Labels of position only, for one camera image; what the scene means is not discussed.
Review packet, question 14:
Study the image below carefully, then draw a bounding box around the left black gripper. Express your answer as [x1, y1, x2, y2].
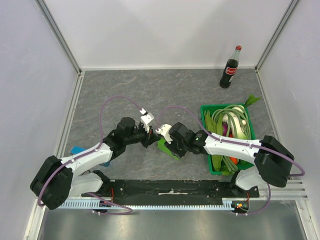
[124, 123, 160, 148]

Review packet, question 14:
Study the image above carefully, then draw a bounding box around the green paper box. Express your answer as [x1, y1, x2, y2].
[157, 138, 180, 161]

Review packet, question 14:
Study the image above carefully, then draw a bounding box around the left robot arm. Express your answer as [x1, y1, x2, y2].
[30, 113, 159, 210]

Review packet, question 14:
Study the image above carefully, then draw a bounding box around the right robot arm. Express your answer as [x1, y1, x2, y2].
[162, 122, 293, 197]

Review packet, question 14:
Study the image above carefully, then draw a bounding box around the blue small box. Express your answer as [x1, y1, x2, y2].
[69, 146, 110, 167]

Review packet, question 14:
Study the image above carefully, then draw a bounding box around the purple onion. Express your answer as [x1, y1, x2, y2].
[222, 122, 228, 136]

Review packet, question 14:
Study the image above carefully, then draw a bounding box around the orange carrot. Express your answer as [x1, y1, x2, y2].
[230, 157, 238, 165]

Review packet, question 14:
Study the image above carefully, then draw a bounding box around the green long beans bundle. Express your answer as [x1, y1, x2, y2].
[207, 104, 252, 174]

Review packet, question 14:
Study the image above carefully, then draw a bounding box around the cola glass bottle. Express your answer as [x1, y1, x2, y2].
[219, 45, 242, 89]

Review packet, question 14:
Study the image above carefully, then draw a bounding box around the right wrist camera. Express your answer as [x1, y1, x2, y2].
[155, 124, 173, 144]

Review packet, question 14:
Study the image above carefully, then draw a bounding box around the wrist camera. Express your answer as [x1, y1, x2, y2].
[155, 124, 173, 144]
[139, 108, 156, 133]

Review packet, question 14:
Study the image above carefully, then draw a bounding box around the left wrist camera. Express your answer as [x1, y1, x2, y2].
[139, 108, 156, 133]

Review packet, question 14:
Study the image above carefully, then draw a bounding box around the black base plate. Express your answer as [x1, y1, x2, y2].
[95, 179, 260, 206]

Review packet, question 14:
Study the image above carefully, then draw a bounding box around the grey cable duct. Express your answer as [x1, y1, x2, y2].
[58, 198, 234, 211]

